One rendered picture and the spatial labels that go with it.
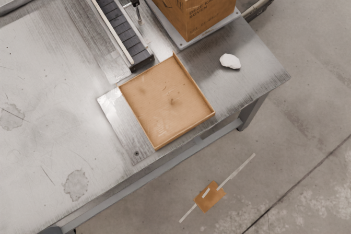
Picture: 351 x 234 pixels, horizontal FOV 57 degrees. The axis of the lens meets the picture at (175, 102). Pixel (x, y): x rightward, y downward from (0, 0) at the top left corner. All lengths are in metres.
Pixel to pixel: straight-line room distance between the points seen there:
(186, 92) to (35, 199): 0.67
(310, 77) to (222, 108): 1.17
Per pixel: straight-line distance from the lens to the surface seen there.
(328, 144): 2.20
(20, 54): 1.50
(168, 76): 1.27
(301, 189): 2.10
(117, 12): 1.39
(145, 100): 1.24
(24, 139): 1.35
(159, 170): 1.80
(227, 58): 1.27
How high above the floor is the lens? 1.99
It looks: 71 degrees down
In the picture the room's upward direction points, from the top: 9 degrees counter-clockwise
